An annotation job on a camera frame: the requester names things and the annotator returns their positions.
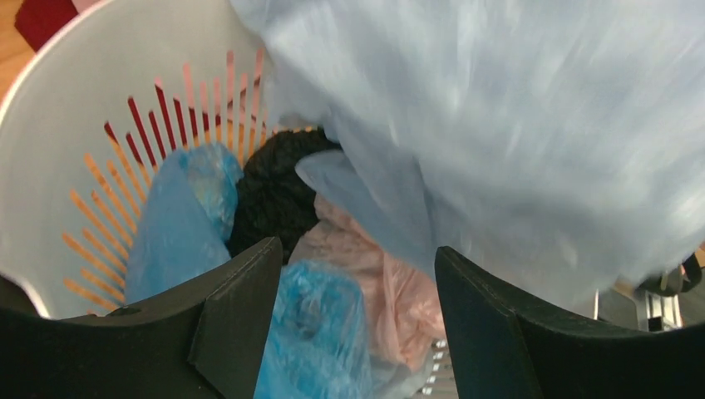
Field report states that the dark red garment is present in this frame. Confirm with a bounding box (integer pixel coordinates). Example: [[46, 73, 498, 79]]
[[14, 0, 78, 52]]

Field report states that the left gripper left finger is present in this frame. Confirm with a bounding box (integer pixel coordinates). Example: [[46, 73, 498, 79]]
[[1, 238, 282, 398]]

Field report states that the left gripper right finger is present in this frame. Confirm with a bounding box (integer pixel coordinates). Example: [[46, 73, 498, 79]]
[[435, 247, 704, 398]]

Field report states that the pink plastic bag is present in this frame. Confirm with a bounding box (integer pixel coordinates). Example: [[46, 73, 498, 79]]
[[290, 195, 446, 371]]

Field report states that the white slotted laundry basket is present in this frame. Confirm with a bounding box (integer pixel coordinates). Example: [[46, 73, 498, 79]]
[[0, 0, 332, 321]]

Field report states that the bright blue plastic bag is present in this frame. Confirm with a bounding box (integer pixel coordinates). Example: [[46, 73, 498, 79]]
[[126, 145, 373, 398]]

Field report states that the light blue plastic bag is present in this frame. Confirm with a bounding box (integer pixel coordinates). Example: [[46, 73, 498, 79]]
[[233, 1, 704, 308]]

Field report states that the black plastic bag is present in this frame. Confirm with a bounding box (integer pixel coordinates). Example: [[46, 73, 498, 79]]
[[225, 129, 341, 264]]

